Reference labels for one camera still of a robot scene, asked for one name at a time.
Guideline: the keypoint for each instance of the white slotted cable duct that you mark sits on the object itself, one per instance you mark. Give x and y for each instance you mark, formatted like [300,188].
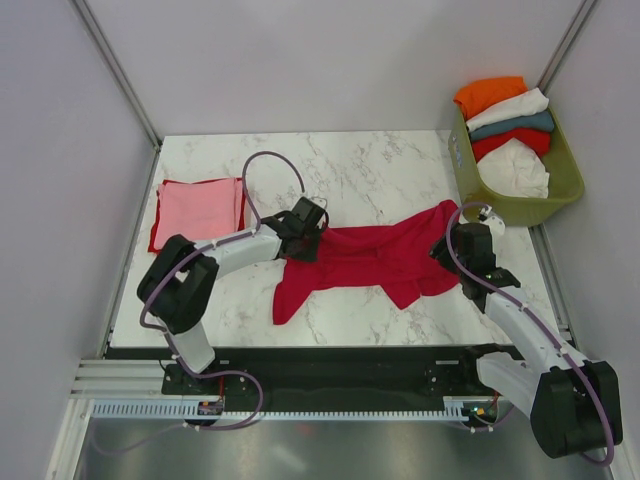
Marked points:
[445,409]

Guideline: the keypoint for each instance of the left aluminium frame post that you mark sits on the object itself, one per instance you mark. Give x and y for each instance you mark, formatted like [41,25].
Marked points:
[108,55]

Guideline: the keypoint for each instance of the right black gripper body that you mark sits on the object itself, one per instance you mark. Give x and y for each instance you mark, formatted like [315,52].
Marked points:
[445,256]

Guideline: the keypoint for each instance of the orange t shirt in bin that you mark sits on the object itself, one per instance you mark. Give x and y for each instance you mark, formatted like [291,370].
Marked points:
[479,95]

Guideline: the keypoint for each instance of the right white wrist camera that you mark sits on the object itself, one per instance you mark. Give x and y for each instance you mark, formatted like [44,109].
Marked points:
[488,217]

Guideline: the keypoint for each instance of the aluminium frame post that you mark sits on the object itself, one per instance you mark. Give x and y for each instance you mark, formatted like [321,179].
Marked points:
[567,42]
[108,55]

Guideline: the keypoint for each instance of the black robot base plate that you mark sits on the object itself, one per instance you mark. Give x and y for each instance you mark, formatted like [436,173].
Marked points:
[396,376]

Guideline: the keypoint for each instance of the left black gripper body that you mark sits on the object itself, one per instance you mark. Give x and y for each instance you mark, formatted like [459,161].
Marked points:
[309,248]

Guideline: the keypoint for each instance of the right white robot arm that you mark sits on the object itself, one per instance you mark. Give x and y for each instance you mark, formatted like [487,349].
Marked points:
[572,403]

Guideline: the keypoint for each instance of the white folded shirt in bin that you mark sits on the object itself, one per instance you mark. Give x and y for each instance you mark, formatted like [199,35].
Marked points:
[529,103]

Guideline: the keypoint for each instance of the crimson red t shirt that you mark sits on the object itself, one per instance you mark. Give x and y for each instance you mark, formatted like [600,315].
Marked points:
[393,257]

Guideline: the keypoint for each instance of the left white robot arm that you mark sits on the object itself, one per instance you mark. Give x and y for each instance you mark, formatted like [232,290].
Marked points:
[176,289]

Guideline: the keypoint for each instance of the folded red t shirt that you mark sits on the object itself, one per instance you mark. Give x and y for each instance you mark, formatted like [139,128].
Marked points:
[155,235]

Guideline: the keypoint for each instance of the crumpled white shirt in bin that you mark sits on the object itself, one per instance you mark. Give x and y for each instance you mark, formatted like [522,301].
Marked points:
[514,170]

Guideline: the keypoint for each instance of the olive green plastic bin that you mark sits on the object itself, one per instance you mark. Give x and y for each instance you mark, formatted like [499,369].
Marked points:
[566,184]

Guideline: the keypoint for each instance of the right aluminium frame post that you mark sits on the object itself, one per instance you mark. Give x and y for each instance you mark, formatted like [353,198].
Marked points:
[567,42]

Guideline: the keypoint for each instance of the teal shirt in bin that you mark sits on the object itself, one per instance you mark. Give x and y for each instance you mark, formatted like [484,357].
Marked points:
[542,121]

